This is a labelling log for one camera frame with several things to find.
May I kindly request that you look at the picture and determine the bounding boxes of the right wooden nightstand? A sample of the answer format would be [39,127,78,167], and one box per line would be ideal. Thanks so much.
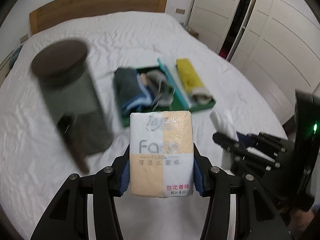
[186,29,199,39]

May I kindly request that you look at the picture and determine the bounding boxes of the yellow rolled cloth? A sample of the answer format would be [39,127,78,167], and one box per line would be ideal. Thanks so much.
[176,58,213,105]

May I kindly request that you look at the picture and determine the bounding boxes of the wooden headboard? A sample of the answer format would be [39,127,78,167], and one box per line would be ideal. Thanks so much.
[29,0,167,35]

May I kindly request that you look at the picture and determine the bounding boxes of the clear zip bag blue edge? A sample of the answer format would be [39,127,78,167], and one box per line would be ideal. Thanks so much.
[157,55,193,109]

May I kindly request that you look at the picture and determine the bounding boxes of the face tissue pack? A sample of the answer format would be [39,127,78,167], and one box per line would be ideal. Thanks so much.
[130,111,194,198]

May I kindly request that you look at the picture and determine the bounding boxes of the white tissue pack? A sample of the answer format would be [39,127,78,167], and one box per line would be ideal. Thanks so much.
[210,109,239,141]

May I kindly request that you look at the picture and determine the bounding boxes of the dark grey lidded jug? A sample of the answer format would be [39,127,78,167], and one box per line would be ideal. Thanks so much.
[30,39,113,174]

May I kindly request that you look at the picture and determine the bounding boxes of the white bed sheet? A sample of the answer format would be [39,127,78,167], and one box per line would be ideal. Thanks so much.
[1,12,285,239]

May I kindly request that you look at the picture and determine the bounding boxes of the teal cloth on nightstand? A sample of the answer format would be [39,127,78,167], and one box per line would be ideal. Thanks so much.
[9,45,23,69]

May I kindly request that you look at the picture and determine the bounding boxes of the grey folded cloth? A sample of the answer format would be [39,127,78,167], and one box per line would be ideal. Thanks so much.
[140,70,175,109]

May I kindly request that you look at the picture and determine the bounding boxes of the white wardrobe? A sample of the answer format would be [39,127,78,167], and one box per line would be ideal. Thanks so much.
[188,0,319,124]

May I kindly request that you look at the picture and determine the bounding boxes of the green tray box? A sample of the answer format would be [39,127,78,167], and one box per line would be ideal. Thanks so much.
[113,66,215,127]

